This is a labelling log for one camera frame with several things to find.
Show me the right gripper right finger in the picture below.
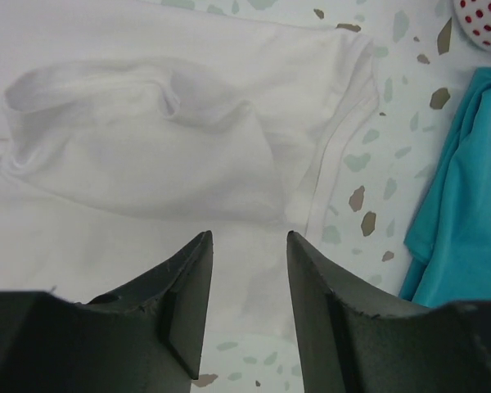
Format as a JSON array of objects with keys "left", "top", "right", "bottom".
[{"left": 286, "top": 232, "right": 491, "bottom": 392}]

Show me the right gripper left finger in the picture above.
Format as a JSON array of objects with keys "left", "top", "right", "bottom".
[{"left": 0, "top": 231, "right": 213, "bottom": 392}]

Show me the white t shirt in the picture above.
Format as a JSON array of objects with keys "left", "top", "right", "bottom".
[{"left": 0, "top": 1, "right": 378, "bottom": 339}]

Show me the folded teal t shirt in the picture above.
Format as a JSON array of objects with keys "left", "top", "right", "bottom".
[{"left": 399, "top": 68, "right": 491, "bottom": 307}]

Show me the white plastic laundry basket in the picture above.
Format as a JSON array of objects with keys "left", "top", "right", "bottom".
[{"left": 453, "top": 0, "right": 491, "bottom": 53}]

